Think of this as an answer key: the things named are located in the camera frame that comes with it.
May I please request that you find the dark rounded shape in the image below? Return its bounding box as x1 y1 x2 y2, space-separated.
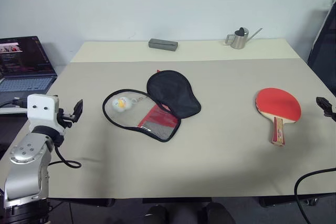
201 201 236 224
145 204 169 224

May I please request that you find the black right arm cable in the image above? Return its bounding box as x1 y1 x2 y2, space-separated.
293 167 336 224

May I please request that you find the black and red paddle case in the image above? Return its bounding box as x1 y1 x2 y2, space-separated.
102 69 202 144

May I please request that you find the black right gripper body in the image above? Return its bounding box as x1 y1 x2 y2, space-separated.
324 106 336 123

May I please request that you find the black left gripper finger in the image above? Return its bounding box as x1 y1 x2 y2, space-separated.
72 99 84 123

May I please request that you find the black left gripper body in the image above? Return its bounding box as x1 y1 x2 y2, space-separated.
57 108 76 130

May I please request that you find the steel watering can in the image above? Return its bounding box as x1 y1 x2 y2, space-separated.
225 27 264 50

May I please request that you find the white plush keychain toy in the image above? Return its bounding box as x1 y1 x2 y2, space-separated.
111 96 148 113

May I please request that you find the black table frame bar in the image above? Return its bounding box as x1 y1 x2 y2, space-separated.
142 197 212 205

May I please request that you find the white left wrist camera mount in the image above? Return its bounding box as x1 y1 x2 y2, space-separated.
26 93 65 133

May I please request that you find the open laptop with blue keyboard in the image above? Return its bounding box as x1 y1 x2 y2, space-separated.
0 35 58 115

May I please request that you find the black camera cable with plug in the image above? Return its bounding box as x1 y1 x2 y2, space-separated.
0 97 28 109

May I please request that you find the black office chair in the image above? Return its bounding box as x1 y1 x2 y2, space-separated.
306 0 336 91

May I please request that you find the grey rectangular box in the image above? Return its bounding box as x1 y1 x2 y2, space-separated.
148 38 180 52

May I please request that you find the red table tennis paddle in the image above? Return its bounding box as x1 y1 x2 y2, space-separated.
255 87 302 148

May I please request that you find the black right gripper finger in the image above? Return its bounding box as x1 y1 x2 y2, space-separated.
316 97 333 112

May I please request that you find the dark side table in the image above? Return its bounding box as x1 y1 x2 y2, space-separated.
0 42 59 158

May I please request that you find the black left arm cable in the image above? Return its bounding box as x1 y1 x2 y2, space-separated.
48 139 82 169

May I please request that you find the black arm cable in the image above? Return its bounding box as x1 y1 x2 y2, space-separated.
293 167 336 224
48 139 82 169

